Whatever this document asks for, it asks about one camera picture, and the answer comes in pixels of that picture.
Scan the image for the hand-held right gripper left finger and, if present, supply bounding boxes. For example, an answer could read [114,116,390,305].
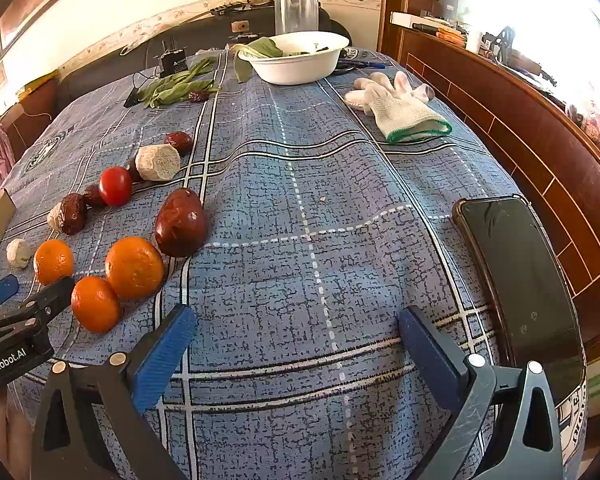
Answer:
[30,304,198,480]

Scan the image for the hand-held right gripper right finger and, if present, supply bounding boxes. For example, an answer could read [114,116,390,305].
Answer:
[397,305,566,480]

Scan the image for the small tangerine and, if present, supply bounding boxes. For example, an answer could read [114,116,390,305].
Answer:
[70,276,122,335]
[33,239,76,287]

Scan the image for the large tangerine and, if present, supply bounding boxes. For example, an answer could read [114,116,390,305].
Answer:
[104,236,166,301]

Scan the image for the wrinkled dark red jujube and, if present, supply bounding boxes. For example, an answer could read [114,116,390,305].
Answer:
[60,193,87,236]

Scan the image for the large red jujube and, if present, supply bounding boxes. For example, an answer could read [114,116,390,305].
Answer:
[154,187,210,259]

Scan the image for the white yam chunk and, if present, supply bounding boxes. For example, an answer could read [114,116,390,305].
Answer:
[134,143,182,182]

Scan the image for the white garlic clove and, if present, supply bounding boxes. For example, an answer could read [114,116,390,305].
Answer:
[6,238,32,269]

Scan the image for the black smartphone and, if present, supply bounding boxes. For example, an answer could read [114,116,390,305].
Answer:
[452,195,588,406]

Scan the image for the small red tomato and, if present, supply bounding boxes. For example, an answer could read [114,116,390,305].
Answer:
[99,166,133,207]

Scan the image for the blue plaid blanket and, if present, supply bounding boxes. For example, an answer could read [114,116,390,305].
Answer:
[0,50,588,480]

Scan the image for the dark sofa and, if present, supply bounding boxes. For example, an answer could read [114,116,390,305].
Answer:
[55,5,353,111]

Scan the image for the white knit glove green cuff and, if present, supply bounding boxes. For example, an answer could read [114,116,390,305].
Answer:
[370,71,453,144]

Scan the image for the green leafy vegetables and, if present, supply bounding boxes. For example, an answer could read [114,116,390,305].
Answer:
[136,56,222,109]

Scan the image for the black charger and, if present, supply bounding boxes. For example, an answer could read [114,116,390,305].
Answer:
[157,39,188,78]

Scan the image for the plastic bag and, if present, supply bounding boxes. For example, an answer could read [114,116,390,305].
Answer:
[565,100,600,156]

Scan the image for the white bowl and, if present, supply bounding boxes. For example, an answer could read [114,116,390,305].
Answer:
[241,31,351,86]

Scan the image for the green bok choy leaves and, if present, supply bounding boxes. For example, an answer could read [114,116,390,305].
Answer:
[230,36,286,83]

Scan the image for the white flat box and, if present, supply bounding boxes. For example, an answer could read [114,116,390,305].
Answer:
[390,11,433,27]

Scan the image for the clear glass jar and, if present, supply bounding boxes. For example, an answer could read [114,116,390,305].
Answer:
[274,0,321,36]

